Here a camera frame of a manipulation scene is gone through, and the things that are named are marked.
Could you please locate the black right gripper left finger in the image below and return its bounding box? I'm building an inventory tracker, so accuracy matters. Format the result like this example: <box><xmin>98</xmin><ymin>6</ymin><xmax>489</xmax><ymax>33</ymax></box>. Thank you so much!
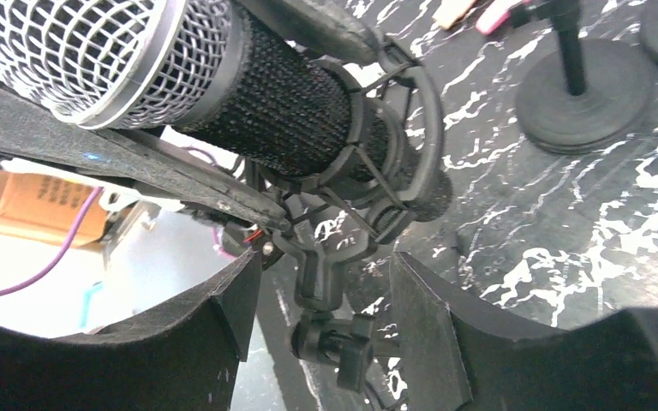
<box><xmin>0</xmin><ymin>251</ymin><xmax>261</xmax><ymax>410</ymax></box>

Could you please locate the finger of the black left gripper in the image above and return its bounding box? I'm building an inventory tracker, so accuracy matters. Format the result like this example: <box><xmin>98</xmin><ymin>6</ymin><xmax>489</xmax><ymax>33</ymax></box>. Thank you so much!
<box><xmin>0</xmin><ymin>85</ymin><xmax>290</xmax><ymax>230</ymax></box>
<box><xmin>238</xmin><ymin>0</ymin><xmax>381</xmax><ymax>65</ymax></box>

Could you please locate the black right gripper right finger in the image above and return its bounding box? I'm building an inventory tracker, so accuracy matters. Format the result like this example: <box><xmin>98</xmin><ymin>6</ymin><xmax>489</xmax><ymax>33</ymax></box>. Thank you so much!
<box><xmin>390</xmin><ymin>253</ymin><xmax>658</xmax><ymax>410</ymax></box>

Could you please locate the beige microphone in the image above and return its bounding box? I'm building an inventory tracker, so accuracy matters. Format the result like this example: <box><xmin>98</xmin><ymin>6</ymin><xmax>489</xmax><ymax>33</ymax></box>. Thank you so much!
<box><xmin>432</xmin><ymin>0</ymin><xmax>477</xmax><ymax>30</ymax></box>

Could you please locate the black grey-mesh microphone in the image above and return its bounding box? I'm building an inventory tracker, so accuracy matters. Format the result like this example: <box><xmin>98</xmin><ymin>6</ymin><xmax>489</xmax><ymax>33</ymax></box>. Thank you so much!
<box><xmin>0</xmin><ymin>1</ymin><xmax>452</xmax><ymax>222</ymax></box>

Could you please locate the pink microphone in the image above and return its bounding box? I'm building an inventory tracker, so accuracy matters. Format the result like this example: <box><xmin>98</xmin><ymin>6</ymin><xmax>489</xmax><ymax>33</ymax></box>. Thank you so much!
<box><xmin>475</xmin><ymin>0</ymin><xmax>529</xmax><ymax>36</ymax></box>

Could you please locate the black tripod shock-mount stand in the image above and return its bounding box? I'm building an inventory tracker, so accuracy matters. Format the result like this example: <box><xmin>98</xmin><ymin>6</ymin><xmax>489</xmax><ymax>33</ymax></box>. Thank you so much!
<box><xmin>245</xmin><ymin>36</ymin><xmax>446</xmax><ymax>405</ymax></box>

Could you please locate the black round-base microphone stand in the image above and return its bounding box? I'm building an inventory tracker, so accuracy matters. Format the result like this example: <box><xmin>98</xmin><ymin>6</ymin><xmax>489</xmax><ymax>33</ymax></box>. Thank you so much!
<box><xmin>510</xmin><ymin>1</ymin><xmax>654</xmax><ymax>155</ymax></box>

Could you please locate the orange cardboard box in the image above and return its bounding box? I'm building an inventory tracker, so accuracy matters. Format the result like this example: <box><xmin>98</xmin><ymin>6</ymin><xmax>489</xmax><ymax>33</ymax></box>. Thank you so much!
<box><xmin>0</xmin><ymin>171</ymin><xmax>93</xmax><ymax>245</ymax></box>

